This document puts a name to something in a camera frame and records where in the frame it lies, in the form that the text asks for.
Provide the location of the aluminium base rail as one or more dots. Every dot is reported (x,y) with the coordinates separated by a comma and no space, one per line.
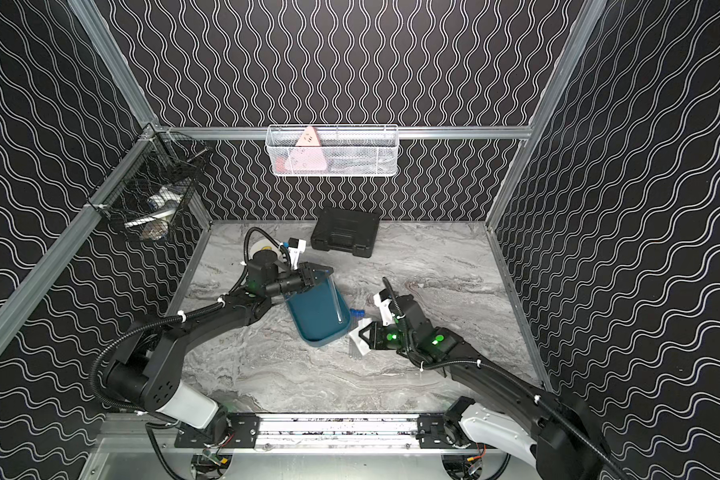
(363,433)

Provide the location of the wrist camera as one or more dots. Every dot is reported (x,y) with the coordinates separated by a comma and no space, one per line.
(383,303)
(294,248)

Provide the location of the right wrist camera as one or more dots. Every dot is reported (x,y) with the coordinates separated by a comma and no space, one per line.
(383,303)

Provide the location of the pink triangular card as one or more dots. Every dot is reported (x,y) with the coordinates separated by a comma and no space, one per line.
(307,156)

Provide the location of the white wipe cloth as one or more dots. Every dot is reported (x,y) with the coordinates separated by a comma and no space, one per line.
(358,348)

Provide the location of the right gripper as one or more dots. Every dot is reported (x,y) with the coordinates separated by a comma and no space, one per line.
(375,333)

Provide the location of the teal plastic tray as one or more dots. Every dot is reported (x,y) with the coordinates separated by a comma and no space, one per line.
(314,317)

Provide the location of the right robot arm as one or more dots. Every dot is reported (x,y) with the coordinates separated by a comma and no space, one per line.
(555,434)

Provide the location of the black wire basket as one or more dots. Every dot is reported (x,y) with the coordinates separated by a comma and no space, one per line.
(146,205)

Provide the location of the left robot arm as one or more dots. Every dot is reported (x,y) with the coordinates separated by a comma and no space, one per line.
(141,371)

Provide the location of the white tape roll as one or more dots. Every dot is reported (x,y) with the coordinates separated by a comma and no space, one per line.
(264,244)

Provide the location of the black plastic tool case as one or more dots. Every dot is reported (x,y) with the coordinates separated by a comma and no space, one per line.
(343,230)

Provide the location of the white wire basket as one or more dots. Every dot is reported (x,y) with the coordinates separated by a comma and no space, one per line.
(352,150)

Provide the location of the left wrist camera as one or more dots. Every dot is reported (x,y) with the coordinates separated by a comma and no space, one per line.
(294,248)

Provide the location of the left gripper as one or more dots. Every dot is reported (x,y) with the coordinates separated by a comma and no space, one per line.
(306,279)

